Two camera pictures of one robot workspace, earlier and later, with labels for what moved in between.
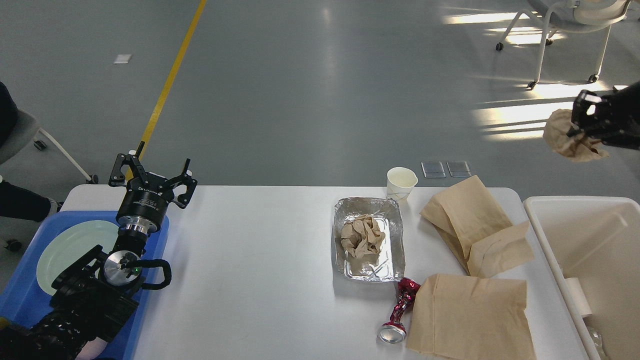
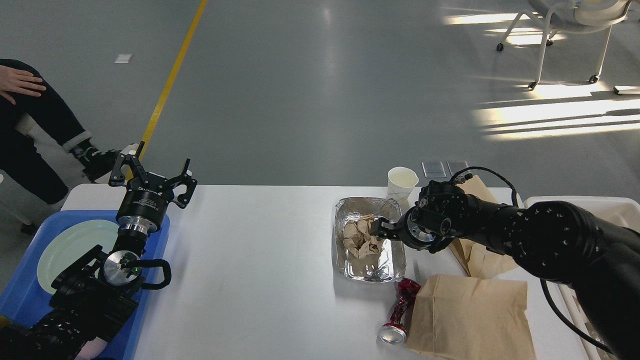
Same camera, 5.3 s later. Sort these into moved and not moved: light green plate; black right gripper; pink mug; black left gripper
Moved: black right gripper
Not moved: black left gripper; pink mug; light green plate
